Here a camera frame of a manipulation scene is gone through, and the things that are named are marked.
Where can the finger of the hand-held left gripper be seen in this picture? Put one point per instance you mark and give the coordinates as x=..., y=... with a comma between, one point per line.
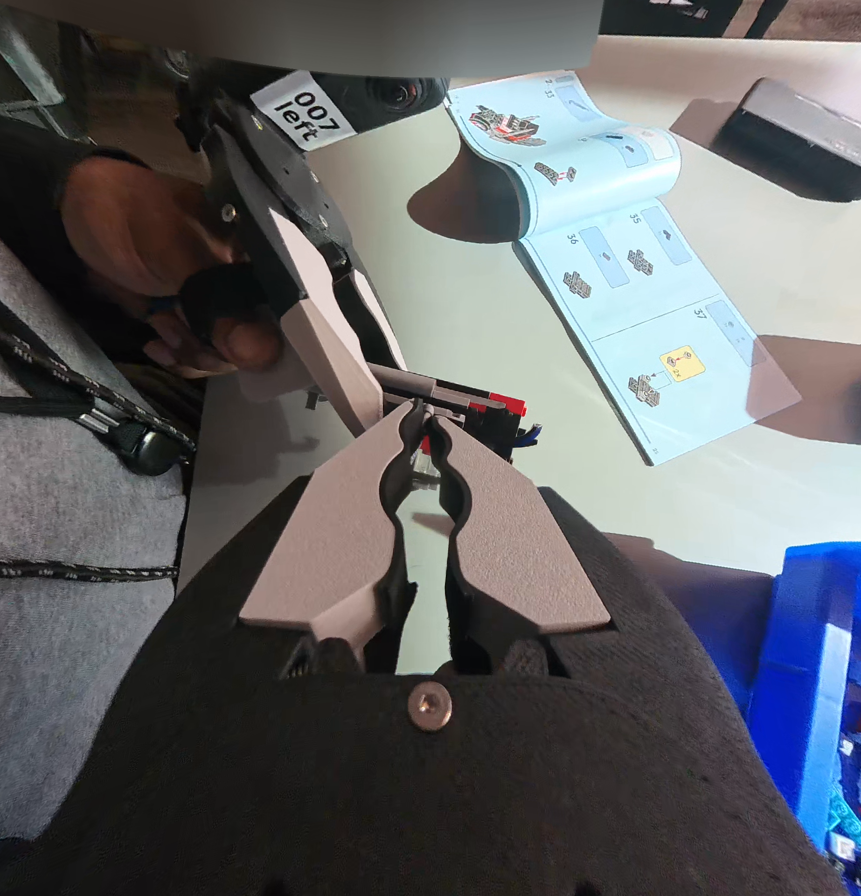
x=325, y=336
x=374, y=322

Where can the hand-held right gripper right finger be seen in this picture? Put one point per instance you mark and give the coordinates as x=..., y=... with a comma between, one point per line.
x=528, y=553

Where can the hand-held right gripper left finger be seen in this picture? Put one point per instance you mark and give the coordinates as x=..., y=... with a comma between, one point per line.
x=318, y=546

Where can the toy brick vehicle model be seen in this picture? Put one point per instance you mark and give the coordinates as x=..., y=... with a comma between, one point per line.
x=493, y=413

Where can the person's left forearm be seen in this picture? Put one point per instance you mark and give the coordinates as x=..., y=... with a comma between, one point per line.
x=25, y=189

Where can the white desk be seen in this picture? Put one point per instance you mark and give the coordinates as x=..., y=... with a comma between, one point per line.
x=472, y=294

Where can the person's left hand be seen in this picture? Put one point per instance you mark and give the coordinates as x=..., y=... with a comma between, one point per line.
x=136, y=231

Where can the grey fabric clothing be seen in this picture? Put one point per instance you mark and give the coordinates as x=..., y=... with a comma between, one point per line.
x=67, y=665

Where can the light blue instruction booklet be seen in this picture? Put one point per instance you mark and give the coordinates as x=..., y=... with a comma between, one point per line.
x=654, y=294

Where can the blue plastic bin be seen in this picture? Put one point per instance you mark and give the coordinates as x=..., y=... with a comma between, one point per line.
x=801, y=665

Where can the pile of loose toy bricks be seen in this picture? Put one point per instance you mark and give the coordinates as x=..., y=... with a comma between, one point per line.
x=857, y=805

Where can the black flat box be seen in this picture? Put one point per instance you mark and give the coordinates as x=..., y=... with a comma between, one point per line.
x=801, y=140

